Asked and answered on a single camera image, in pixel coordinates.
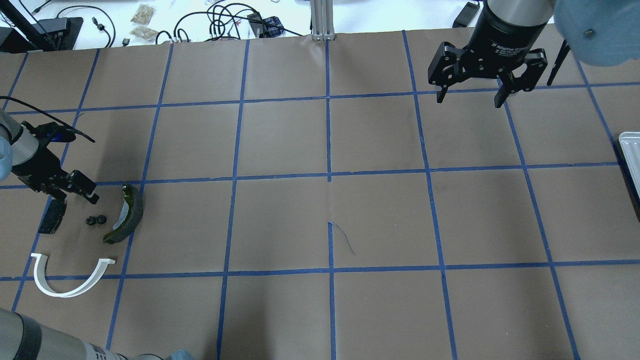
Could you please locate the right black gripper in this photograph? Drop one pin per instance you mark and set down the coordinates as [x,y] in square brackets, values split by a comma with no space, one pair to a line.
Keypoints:
[505,31]

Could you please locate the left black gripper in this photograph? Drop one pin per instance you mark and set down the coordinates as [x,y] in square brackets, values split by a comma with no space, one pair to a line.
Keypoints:
[36,166]

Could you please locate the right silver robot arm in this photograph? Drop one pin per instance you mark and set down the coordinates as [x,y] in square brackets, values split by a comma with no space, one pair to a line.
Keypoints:
[601,33]

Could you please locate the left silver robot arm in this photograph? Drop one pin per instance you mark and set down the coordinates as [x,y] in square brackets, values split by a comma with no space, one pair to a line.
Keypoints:
[10,129]

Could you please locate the black brake pad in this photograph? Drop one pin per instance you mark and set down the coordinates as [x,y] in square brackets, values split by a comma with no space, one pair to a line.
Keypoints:
[53,217]

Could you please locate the green brake shoe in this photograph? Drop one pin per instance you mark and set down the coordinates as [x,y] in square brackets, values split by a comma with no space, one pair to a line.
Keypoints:
[130,216]

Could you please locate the black camera stand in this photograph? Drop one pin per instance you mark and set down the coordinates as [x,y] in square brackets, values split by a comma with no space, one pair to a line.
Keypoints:
[50,34]

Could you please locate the aluminium frame post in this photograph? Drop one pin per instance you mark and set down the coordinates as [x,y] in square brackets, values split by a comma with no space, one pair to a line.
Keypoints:
[322,20]

